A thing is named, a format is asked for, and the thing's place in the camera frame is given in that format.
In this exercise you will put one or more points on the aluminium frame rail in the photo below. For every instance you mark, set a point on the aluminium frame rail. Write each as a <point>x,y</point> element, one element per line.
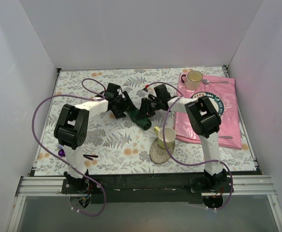
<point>52,185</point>

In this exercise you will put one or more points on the white plate green rim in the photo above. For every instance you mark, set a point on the white plate green rim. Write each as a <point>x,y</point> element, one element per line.
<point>216,101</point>

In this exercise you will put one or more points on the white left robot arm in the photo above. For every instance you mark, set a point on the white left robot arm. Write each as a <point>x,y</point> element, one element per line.
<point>72,125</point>

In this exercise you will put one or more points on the cream enamel mug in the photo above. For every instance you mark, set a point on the cream enamel mug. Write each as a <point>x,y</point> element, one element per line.
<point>192,80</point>

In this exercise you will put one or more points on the floral tablecloth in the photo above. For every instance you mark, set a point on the floral tablecloth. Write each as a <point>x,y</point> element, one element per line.
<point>119,145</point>

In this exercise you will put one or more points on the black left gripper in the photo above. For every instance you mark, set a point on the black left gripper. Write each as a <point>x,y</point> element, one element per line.
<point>121,105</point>

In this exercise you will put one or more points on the dark green cloth napkin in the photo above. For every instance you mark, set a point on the dark green cloth napkin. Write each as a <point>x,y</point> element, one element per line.
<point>143,122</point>

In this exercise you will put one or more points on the pink satin placemat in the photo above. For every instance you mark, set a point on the pink satin placemat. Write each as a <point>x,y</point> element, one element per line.
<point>230,118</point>

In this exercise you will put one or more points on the speckled round coaster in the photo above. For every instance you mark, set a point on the speckled round coaster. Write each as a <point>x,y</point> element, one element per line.
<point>157,154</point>

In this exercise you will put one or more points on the yellow-green mug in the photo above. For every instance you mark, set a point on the yellow-green mug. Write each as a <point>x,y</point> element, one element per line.
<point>170,136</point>

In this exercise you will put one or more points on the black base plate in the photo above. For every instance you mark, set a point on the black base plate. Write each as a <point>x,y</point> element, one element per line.
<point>157,188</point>

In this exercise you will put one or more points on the silver fork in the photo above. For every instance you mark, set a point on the silver fork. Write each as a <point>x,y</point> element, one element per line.
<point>225,137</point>

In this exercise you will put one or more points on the silver spoon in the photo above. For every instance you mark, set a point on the silver spoon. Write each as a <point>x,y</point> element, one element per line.
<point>207,82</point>

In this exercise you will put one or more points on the purple plastic fork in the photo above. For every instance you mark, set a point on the purple plastic fork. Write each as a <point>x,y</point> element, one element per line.
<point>61,151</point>

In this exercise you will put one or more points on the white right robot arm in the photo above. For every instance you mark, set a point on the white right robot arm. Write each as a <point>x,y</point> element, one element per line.
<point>203,118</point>

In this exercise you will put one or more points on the purple metal spoon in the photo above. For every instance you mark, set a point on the purple metal spoon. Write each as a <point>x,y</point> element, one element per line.
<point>93,156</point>

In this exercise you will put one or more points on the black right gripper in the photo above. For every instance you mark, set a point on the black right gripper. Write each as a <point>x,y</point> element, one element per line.
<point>145,108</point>

